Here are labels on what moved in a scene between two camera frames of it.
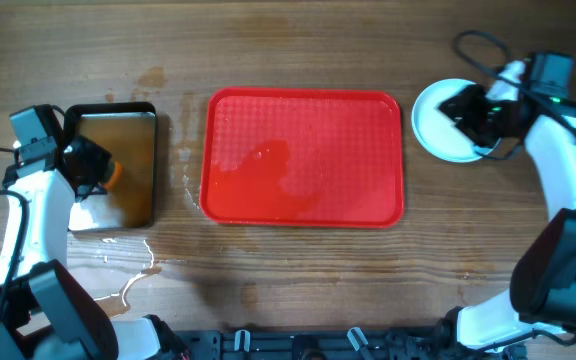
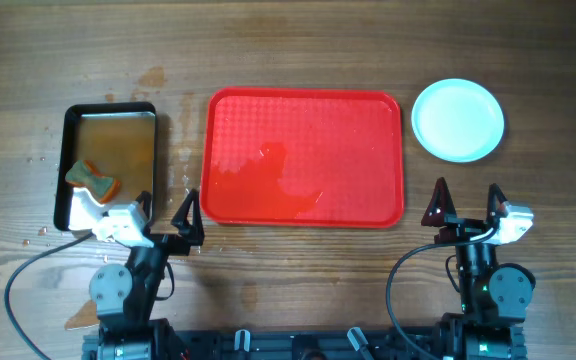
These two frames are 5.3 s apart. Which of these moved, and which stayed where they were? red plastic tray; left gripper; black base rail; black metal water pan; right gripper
Moved: right gripper; left gripper
Stayed: red plastic tray; black metal water pan; black base rail
